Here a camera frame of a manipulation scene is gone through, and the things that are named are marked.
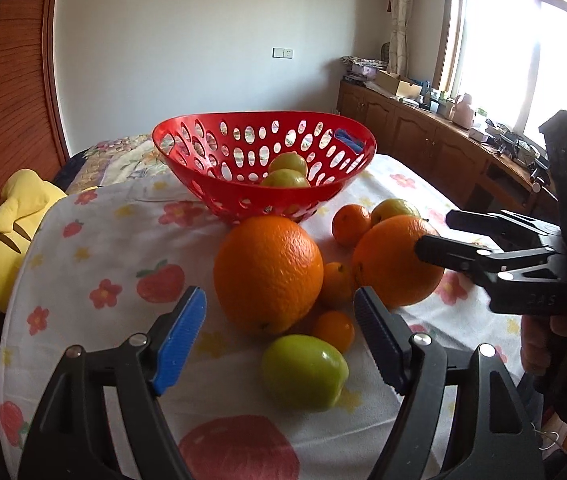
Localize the person's right hand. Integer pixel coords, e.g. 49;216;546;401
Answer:
520;312;567;378

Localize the large orange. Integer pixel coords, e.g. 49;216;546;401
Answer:
213;215;325;336
352;215;447;309

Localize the window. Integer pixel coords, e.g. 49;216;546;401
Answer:
436;0;567;151

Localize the floral quilt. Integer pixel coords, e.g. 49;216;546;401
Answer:
70;133;174;193

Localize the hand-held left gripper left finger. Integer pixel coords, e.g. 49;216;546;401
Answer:
17;286;208;480

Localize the dark blue bed sheet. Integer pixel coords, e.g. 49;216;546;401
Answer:
52;149;106;196

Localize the patterned curtain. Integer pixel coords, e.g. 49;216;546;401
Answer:
381;0;417;78

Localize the white flower print cloth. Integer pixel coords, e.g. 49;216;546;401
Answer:
0;152;544;480

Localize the red perforated plastic basket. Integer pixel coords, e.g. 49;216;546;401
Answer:
152;110;377;225

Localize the wooden wardrobe door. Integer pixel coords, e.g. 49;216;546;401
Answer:
0;0;69;261

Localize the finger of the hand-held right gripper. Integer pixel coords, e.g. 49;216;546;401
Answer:
446;209;561;248
414;234;564;291

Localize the small green fruit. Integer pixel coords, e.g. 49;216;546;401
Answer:
371;198;421;227
268;152;309;176
260;169;311;189

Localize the large green apple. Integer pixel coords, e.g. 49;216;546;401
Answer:
261;335;350;412

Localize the pile of folded cloth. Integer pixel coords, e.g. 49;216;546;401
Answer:
341;55;389;83

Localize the yellow plush toy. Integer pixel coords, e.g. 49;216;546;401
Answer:
0;168;99;315

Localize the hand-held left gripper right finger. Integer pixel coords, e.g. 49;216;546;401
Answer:
353;286;547;480

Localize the small kumquat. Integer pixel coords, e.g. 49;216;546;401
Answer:
317;261;357;309
312;310;355;354

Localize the wooden cabinet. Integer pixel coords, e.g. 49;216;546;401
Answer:
336;80;559;221

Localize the tangerine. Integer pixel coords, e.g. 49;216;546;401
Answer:
332;203;373;247

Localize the cardboard box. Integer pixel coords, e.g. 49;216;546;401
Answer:
373;70;421;98

